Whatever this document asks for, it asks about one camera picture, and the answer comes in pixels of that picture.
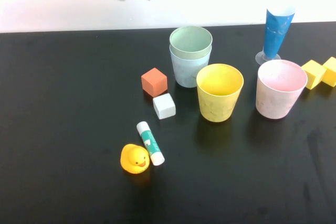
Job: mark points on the light green plastic cup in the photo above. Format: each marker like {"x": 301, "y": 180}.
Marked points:
{"x": 190, "y": 40}

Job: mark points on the white foam cube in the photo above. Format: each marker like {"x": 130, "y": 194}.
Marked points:
{"x": 164, "y": 106}

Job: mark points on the orange foam cube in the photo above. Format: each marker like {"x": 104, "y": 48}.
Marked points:
{"x": 153, "y": 82}

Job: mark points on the light blue plastic cup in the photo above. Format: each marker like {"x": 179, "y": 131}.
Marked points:
{"x": 186, "y": 74}

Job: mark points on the yellow plastic cup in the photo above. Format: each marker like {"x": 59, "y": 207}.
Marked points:
{"x": 219, "y": 98}

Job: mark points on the clear plastic cylinder stand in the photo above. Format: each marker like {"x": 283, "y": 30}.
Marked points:
{"x": 260, "y": 58}

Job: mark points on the tall blue glass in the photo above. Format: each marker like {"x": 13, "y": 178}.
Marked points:
{"x": 275, "y": 35}

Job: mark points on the white green glue stick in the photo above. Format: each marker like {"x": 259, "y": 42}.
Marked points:
{"x": 151, "y": 142}

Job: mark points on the yellow rubber duck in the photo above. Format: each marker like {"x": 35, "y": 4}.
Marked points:
{"x": 134, "y": 159}

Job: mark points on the pink plastic cup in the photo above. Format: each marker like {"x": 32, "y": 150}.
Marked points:
{"x": 278, "y": 95}

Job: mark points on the yellow foam cube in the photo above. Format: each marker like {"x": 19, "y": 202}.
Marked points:
{"x": 312, "y": 77}
{"x": 331, "y": 73}

